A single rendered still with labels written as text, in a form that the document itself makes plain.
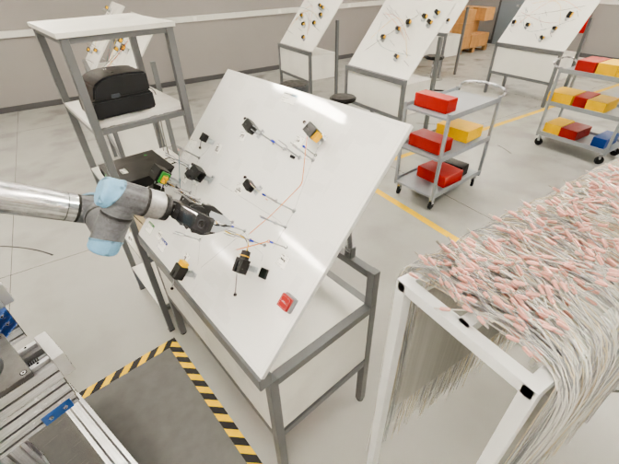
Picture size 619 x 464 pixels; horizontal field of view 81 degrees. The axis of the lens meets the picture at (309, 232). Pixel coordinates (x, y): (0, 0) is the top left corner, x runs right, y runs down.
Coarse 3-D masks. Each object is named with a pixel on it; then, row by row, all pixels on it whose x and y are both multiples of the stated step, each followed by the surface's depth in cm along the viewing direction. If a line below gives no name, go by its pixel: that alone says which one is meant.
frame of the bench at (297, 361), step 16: (352, 288) 174; (176, 320) 244; (352, 320) 158; (368, 320) 169; (320, 336) 152; (336, 336) 153; (368, 336) 176; (304, 352) 146; (320, 352) 150; (368, 352) 185; (224, 368) 186; (288, 368) 140; (272, 384) 135; (336, 384) 177; (272, 400) 141; (320, 400) 171; (272, 416) 150; (304, 416) 167; (272, 432) 162
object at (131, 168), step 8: (144, 152) 228; (152, 152) 228; (120, 160) 219; (128, 160) 219; (136, 160) 219; (144, 160) 218; (152, 160) 218; (160, 160) 218; (104, 168) 210; (120, 168) 210; (128, 168) 210; (136, 168) 209; (144, 168) 209; (168, 168) 209; (104, 176) 212; (120, 176) 202; (128, 176) 202; (136, 176) 202; (144, 176) 202; (144, 184) 202
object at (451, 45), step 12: (432, 0) 793; (444, 0) 772; (456, 0) 752; (468, 0) 733; (456, 12) 744; (468, 12) 749; (444, 24) 756; (444, 36) 748; (456, 36) 769; (432, 48) 782; (444, 48) 760; (456, 48) 787; (456, 60) 803
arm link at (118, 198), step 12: (108, 180) 85; (120, 180) 87; (96, 192) 87; (108, 192) 84; (120, 192) 86; (132, 192) 88; (144, 192) 90; (96, 204) 86; (108, 204) 85; (120, 204) 86; (132, 204) 88; (144, 204) 90; (120, 216) 88; (132, 216) 91
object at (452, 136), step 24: (432, 96) 326; (456, 96) 369; (480, 96) 367; (456, 120) 387; (408, 144) 368; (432, 144) 344; (456, 144) 368; (480, 144) 371; (432, 168) 382; (456, 168) 381; (480, 168) 398; (432, 192) 358
